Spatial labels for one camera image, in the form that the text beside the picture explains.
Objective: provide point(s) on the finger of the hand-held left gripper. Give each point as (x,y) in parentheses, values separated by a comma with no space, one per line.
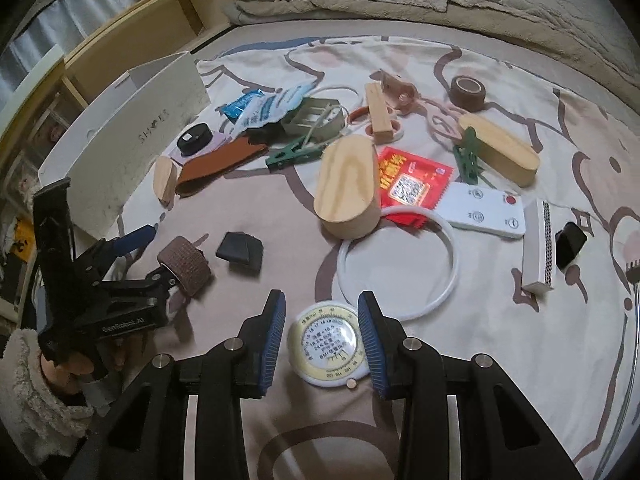
(132,239)
(161,278)

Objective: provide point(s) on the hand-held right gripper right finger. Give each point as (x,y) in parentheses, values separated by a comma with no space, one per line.
(372,345)

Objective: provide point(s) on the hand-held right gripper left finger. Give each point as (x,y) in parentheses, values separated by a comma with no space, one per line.
(272,345)

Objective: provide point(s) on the brown tape roll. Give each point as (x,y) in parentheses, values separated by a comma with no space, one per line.
(467,94)
(187,265)

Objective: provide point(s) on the round yellow white tape measure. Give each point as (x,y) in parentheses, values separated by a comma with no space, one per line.
(327,347)

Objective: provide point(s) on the white storage box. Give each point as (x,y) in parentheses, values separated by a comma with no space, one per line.
(135,125)

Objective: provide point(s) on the oval wooden box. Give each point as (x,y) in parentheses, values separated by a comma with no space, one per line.
(347,175)
(500,150)

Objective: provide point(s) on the red snack packet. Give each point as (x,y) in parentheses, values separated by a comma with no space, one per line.
(415,175)

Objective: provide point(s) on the person's left forearm fleece sleeve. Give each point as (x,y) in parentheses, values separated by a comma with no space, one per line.
(30,410)

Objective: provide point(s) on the person's left hand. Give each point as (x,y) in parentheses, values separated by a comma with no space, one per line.
(57,374)

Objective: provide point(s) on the yellow box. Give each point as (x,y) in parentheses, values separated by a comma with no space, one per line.
(22,240)

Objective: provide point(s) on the half oval wooden piece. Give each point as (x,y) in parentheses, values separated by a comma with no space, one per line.
(165,180)

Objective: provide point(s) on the brown leather case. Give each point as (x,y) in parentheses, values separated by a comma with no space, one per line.
(215,162)

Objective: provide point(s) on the black round tin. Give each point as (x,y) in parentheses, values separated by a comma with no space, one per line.
(194,141)

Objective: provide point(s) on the purple notepad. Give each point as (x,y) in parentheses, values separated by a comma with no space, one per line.
(220,141)

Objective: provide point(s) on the white remote control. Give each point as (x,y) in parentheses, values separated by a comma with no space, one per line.
(480,210)

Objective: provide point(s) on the green clothes peg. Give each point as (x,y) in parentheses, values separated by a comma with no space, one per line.
(292,154)
(467,157)

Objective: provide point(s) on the white foam board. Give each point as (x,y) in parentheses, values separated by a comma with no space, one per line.
(30,85)

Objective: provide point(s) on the white rectangular perforated case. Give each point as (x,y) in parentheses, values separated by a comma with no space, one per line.
(532,250)

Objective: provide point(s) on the white and blue packet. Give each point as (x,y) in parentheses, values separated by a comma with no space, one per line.
(267,107)

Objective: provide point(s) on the grey green soap dish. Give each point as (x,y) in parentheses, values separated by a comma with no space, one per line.
(310,117)

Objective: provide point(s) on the small black clip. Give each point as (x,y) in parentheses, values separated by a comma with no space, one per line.
(570,245)

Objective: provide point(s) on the wooden bedside shelf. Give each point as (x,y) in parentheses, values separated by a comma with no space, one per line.
(150,17)

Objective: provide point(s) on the wooden block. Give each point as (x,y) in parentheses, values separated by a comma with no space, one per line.
(378,112)

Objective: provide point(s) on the grey curtain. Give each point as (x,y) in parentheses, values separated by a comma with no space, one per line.
(75,5)

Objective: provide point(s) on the metal back scratcher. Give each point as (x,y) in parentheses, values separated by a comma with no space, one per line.
(636,310)

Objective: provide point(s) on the bed with grey sheet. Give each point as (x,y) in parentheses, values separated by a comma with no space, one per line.
(375,30)

